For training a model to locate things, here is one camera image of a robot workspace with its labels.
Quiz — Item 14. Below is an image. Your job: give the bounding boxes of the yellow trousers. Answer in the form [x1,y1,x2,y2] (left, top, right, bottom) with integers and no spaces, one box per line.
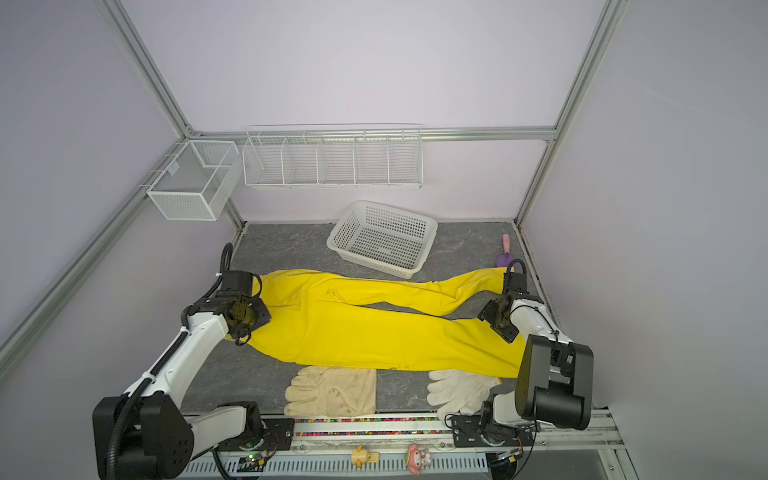
[248,268,525,378]

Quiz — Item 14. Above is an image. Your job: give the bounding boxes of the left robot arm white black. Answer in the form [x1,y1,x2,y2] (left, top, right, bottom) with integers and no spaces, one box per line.
[92,291,271,479]

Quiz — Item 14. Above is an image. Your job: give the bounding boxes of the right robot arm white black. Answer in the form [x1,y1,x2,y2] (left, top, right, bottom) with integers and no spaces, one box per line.
[478,293,594,440]

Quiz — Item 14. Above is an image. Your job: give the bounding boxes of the purple pink small brush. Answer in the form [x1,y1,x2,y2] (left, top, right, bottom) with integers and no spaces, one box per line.
[495,234,514,268]

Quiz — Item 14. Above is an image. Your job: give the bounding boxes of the white knit cotton glove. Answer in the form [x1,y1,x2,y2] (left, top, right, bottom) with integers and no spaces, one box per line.
[427,369,502,422]

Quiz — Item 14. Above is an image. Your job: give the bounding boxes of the beige leather work glove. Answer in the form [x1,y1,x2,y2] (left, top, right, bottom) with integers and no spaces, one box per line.
[284,366,377,418]

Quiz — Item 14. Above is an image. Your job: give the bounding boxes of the white plastic perforated basket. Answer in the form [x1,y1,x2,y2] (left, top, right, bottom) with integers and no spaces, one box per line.
[326,201,438,280]

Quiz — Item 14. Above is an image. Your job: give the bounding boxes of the colourful bead strip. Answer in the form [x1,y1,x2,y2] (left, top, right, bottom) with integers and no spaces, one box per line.
[293,414,452,438]

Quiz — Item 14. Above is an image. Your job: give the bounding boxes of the pink doll toy figure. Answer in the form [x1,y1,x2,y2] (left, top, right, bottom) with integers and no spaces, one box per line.
[405,444,432,476]

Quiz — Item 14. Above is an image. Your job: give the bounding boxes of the yellow duck toy figure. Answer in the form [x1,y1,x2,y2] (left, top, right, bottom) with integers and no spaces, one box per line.
[350,445,380,469]

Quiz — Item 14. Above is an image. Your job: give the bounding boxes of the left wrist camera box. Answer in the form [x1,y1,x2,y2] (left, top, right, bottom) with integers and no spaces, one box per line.
[220,270,256,297]

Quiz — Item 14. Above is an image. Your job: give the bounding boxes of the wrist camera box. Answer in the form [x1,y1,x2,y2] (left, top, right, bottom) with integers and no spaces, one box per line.
[502,259,529,295]
[220,270,256,297]

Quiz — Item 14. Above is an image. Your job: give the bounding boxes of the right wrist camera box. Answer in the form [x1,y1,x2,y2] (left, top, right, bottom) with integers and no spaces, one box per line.
[502,259,529,295]

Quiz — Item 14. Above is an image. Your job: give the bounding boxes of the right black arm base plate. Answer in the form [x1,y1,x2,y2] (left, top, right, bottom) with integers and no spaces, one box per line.
[445,415,535,448]

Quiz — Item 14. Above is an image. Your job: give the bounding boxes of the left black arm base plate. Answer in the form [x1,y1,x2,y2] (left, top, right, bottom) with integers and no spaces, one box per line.
[237,417,296,453]

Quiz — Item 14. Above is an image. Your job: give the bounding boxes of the white mesh wall box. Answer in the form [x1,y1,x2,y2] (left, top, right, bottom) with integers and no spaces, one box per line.
[147,140,243,221]

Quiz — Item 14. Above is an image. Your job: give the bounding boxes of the white wire wall shelf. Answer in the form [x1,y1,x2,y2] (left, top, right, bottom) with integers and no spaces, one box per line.
[242,123,424,189]

